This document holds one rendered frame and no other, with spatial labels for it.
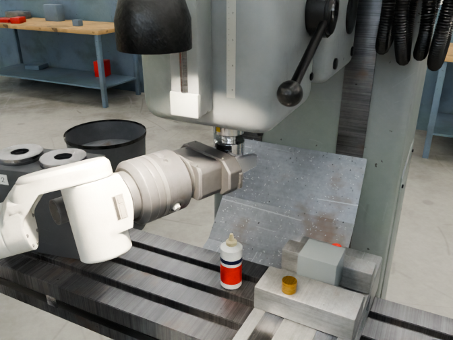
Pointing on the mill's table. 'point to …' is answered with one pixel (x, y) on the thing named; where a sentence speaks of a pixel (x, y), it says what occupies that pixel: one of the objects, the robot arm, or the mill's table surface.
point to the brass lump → (289, 285)
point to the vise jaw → (311, 303)
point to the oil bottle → (231, 263)
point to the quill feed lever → (323, 13)
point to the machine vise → (360, 279)
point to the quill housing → (242, 65)
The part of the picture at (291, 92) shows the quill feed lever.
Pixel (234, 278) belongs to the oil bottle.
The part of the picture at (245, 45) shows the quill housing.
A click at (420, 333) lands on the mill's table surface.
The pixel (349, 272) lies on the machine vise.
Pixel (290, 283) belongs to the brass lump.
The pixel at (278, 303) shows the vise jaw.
